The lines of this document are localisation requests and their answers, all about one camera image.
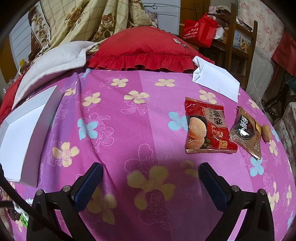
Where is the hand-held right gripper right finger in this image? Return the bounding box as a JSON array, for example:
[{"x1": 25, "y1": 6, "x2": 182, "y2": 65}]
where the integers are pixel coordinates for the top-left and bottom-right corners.
[{"x1": 198, "y1": 162, "x2": 282, "y2": 241}]

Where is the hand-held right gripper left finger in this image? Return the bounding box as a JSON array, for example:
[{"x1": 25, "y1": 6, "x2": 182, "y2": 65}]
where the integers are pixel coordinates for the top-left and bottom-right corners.
[{"x1": 26, "y1": 162, "x2": 103, "y2": 241}]

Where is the white bead bracelet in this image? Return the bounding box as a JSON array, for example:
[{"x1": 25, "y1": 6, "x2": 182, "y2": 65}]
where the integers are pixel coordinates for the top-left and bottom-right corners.
[{"x1": 13, "y1": 197, "x2": 33, "y2": 223}]

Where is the brown bead bracelet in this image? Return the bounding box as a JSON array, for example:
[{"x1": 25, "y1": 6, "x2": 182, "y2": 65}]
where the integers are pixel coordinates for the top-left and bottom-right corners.
[{"x1": 6, "y1": 207, "x2": 22, "y2": 222}]

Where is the white cardboard box tray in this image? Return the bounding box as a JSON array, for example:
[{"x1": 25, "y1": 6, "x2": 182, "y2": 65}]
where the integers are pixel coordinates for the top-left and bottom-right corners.
[{"x1": 0, "y1": 85, "x2": 63, "y2": 188}]

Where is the brown snack packet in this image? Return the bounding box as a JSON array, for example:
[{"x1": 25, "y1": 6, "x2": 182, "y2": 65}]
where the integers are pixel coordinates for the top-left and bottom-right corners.
[{"x1": 229, "y1": 106, "x2": 263, "y2": 160}]

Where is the red snack packet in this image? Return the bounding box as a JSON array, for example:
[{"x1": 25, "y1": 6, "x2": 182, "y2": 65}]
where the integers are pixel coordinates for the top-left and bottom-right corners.
[{"x1": 184, "y1": 97, "x2": 238, "y2": 154}]

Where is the pink floral bedsheet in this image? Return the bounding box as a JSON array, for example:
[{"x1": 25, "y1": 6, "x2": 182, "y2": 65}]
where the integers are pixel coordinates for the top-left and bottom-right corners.
[{"x1": 0, "y1": 67, "x2": 294, "y2": 241}]

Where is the folded white paper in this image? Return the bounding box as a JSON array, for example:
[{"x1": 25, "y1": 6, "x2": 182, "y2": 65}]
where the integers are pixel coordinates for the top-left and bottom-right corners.
[{"x1": 192, "y1": 56, "x2": 241, "y2": 103}]

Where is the red ruffled pillow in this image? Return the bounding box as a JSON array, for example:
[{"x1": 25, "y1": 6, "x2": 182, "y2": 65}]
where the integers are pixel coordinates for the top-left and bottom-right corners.
[
  {"x1": 0, "y1": 77, "x2": 25, "y2": 127},
  {"x1": 87, "y1": 26, "x2": 215, "y2": 71}
]

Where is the beige pillow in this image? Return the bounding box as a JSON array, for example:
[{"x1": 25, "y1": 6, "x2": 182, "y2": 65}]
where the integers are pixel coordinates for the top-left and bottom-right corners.
[{"x1": 11, "y1": 41, "x2": 102, "y2": 109}]

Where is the wooden chair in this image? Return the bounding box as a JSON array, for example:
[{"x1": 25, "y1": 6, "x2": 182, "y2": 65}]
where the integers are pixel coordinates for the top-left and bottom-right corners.
[{"x1": 196, "y1": 2, "x2": 258, "y2": 91}]

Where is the hanging red cloth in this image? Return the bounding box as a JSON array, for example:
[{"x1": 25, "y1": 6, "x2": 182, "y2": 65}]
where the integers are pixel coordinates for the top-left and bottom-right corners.
[{"x1": 272, "y1": 30, "x2": 296, "y2": 77}]

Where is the red shopping bag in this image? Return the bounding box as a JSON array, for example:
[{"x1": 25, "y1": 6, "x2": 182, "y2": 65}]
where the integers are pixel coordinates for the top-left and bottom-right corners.
[{"x1": 182, "y1": 13, "x2": 219, "y2": 48}]

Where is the white slatted headboard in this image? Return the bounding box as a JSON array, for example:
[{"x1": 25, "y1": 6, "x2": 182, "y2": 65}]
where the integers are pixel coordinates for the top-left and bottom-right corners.
[{"x1": 9, "y1": 5, "x2": 50, "y2": 70}]

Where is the cream floral blanket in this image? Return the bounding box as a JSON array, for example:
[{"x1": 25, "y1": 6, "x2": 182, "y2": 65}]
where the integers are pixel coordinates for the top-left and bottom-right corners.
[{"x1": 29, "y1": 0, "x2": 153, "y2": 61}]

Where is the pink floral curtain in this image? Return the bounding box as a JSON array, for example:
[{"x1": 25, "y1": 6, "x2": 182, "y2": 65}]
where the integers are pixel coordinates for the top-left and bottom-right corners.
[{"x1": 238, "y1": 0, "x2": 285, "y2": 63}]

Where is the black cable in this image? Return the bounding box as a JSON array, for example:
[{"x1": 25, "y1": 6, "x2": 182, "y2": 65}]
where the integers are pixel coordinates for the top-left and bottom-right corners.
[{"x1": 0, "y1": 163, "x2": 73, "y2": 241}]

